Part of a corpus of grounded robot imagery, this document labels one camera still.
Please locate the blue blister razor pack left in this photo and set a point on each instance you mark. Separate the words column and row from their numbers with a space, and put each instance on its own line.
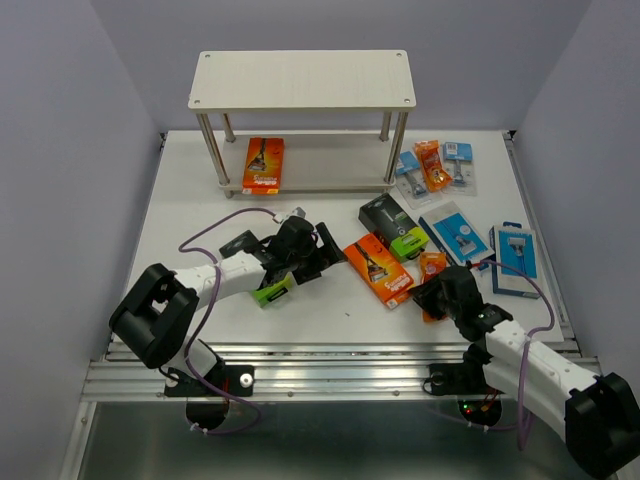
column 411, row 183

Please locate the black green razor box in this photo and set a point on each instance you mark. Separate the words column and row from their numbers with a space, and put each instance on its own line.
column 393, row 227
column 270, row 294

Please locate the blue razor pack middle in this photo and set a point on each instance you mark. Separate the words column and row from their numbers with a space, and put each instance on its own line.
column 455, row 236

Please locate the blue blister razor pack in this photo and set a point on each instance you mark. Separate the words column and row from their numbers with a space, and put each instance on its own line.
column 458, row 162
column 411, row 183

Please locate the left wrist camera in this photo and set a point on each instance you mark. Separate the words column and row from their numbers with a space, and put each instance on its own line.
column 295, row 212

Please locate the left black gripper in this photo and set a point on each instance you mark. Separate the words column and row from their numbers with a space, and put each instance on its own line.
column 328, row 253

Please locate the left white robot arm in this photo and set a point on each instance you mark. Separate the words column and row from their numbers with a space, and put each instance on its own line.
column 154, row 319

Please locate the aluminium rail frame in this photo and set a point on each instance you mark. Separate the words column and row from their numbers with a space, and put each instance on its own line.
column 330, row 339

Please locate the blue razor pack far right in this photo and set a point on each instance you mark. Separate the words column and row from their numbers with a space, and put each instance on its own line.
column 516, row 260

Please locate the orange razor bag top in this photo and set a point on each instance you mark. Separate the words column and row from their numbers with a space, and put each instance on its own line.
column 435, row 175

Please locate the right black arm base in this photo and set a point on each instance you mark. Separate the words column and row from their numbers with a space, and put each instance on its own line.
column 461, row 378

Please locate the orange razor bag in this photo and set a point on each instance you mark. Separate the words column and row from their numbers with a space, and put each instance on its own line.
column 431, row 266
column 435, row 175

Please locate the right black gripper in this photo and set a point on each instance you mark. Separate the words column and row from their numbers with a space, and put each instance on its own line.
column 423, row 293

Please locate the white two-tier shelf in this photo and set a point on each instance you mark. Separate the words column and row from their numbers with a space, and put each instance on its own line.
column 306, row 82

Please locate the orange razor box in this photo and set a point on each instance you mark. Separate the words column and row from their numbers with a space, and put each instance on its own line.
column 263, row 167
column 378, row 268

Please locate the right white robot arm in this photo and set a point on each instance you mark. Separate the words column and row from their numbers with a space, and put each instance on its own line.
column 597, row 416

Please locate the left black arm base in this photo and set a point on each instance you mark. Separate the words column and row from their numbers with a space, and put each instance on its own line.
column 237, row 380

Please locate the orange razor bag bottom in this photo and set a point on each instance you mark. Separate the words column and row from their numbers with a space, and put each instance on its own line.
column 431, row 266

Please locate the blue blister razor pack right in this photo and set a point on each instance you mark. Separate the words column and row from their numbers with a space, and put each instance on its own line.
column 458, row 162

